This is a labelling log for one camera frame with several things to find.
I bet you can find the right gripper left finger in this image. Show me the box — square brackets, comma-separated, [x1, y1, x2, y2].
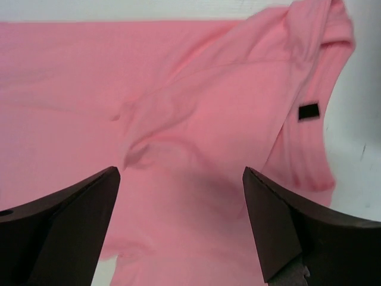
[1, 167, 120, 286]

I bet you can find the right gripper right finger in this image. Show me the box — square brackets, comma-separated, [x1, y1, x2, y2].
[243, 167, 380, 285]

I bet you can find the pink t-shirt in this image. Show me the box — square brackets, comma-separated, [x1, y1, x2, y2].
[1, 1, 354, 285]

